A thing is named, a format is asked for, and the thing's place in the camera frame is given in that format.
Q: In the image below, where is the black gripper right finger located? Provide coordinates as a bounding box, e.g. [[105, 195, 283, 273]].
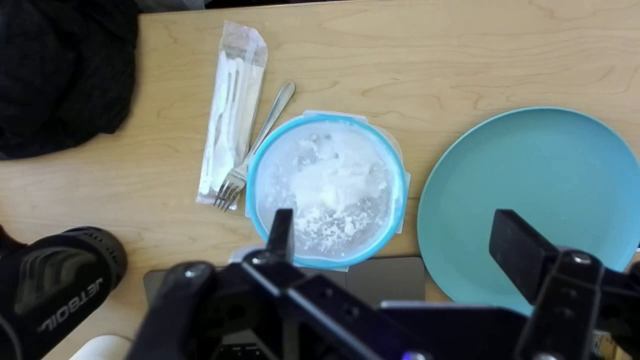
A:
[[489, 208, 640, 360]]

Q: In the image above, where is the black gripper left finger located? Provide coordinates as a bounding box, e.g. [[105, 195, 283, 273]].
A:
[[124, 206, 325, 360]]

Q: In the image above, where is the white plastic spoon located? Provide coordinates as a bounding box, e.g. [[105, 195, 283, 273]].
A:
[[195, 20, 270, 206]]

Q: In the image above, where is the teal plate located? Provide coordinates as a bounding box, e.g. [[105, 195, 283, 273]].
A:
[[417, 105, 640, 315]]

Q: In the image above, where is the black insulated mug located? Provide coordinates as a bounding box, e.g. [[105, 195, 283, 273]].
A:
[[0, 225, 131, 360]]

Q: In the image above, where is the black cloth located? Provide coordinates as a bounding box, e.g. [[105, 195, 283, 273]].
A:
[[0, 0, 142, 162]]

